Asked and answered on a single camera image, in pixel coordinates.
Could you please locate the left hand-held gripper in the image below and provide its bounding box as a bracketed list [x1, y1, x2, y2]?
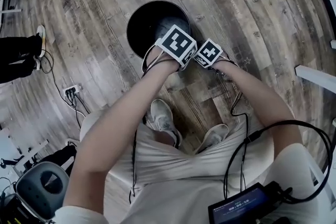
[154, 24, 198, 70]

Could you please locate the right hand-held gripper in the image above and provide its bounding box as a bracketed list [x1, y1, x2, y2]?
[193, 38, 224, 69]

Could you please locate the black round bin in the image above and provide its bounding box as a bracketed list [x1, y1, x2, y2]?
[125, 0, 193, 60]

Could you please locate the person's left forearm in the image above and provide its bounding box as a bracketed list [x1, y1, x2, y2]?
[62, 59, 182, 208]

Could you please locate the person's right forearm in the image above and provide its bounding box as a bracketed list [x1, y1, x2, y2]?
[211, 60, 303, 164]

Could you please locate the person's right hand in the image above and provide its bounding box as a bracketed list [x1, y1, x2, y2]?
[212, 58, 237, 72]

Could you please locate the person's left hand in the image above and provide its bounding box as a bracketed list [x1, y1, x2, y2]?
[145, 50, 181, 74]

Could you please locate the person's left light shoe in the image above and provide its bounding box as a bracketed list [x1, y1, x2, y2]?
[150, 98, 183, 150]

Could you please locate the person's light shoe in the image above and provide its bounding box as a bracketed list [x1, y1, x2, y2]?
[195, 123, 231, 155]
[150, 98, 183, 150]

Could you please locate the person's right light shoe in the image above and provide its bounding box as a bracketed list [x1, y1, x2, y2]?
[195, 123, 231, 155]

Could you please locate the white table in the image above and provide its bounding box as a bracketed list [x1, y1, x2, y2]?
[293, 39, 336, 192]

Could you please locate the white power strip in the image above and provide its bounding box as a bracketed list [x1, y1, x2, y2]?
[62, 83, 82, 95]

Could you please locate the person in beige clothes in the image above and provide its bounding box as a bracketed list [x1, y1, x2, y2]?
[56, 109, 329, 224]

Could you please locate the black chest device with screen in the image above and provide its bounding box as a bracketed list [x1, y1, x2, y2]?
[207, 182, 294, 224]

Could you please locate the white desk with legs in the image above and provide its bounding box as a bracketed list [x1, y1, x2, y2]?
[0, 0, 24, 16]

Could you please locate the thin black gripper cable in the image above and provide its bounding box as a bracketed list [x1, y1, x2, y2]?
[230, 91, 250, 140]
[128, 44, 182, 205]

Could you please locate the thick black device cable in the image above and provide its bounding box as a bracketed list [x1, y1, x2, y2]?
[222, 120, 333, 205]

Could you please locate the black cable with adapter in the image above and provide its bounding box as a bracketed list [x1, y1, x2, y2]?
[66, 92, 90, 130]

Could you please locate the long black floor cable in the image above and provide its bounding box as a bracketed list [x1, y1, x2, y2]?
[38, 48, 69, 98]

